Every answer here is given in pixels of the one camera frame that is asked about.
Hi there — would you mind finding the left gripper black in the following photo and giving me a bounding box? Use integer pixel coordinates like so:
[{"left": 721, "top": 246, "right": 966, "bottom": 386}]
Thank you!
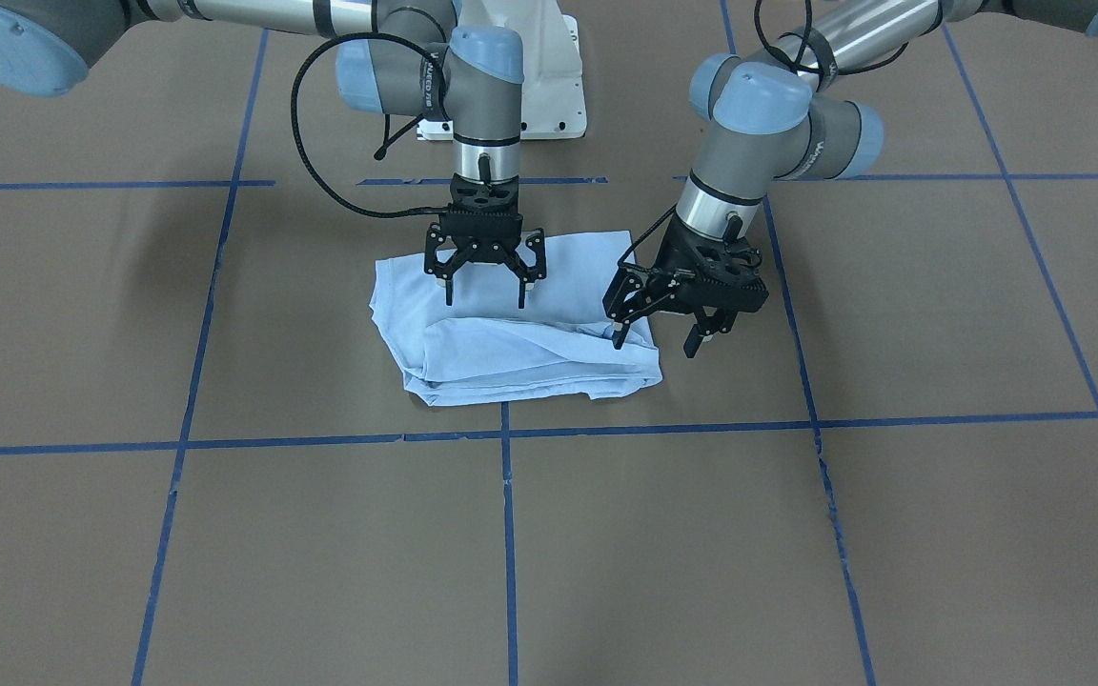
[{"left": 602, "top": 217, "right": 768, "bottom": 359}]

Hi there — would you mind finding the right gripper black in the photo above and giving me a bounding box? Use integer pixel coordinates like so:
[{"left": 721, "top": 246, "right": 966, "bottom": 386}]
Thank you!
[{"left": 423, "top": 175, "right": 546, "bottom": 310}]

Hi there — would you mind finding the light blue t-shirt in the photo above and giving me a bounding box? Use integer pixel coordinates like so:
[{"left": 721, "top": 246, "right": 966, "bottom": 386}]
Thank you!
[{"left": 370, "top": 230, "right": 662, "bottom": 407}]

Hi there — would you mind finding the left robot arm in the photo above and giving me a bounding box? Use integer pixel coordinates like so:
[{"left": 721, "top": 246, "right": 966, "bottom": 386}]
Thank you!
[{"left": 604, "top": 1, "right": 1098, "bottom": 356}]

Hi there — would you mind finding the white camera pillar with base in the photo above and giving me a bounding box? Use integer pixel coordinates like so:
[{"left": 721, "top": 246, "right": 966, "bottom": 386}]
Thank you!
[{"left": 441, "top": 1, "right": 587, "bottom": 140}]

